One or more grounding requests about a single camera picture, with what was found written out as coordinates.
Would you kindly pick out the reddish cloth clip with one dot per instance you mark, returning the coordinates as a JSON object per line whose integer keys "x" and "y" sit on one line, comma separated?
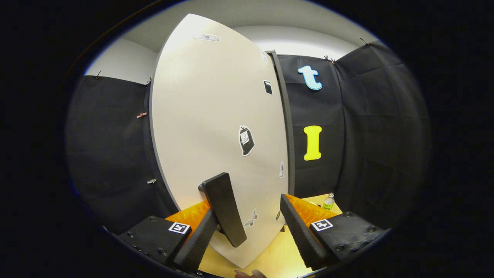
{"x": 141, "y": 115}

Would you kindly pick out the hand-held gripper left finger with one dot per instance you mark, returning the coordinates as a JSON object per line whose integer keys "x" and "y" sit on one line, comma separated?
{"x": 154, "y": 235}

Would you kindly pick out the black backdrop cloth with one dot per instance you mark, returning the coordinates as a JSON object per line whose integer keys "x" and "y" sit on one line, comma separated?
{"x": 378, "y": 135}

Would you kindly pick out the silver cloth clip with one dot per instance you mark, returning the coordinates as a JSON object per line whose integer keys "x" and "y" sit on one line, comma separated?
{"x": 151, "y": 181}

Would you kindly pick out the beige shoe cabinet door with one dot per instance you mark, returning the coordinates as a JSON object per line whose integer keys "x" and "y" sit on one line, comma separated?
{"x": 208, "y": 108}

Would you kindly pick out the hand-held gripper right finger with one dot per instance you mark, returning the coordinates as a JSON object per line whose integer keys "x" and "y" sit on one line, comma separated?
{"x": 301, "y": 235}

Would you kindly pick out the green drink bottle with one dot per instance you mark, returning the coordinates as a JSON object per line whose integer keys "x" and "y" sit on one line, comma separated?
{"x": 328, "y": 202}

